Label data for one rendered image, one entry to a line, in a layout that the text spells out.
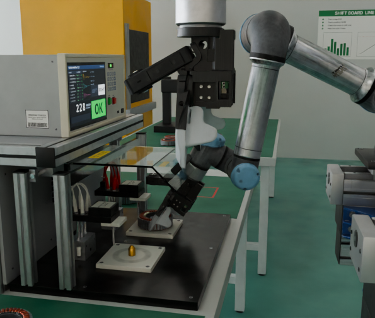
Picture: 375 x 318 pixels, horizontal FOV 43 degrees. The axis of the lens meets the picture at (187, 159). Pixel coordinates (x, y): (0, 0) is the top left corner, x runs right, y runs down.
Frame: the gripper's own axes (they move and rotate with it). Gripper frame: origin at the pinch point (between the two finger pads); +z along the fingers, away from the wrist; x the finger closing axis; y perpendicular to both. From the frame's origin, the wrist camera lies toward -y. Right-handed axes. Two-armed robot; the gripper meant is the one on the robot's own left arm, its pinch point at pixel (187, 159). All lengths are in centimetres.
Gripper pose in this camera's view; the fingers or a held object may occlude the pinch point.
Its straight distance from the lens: 76.2
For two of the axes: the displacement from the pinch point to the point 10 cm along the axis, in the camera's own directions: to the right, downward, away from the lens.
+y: 9.8, 0.3, -1.7
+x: 1.8, -2.0, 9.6
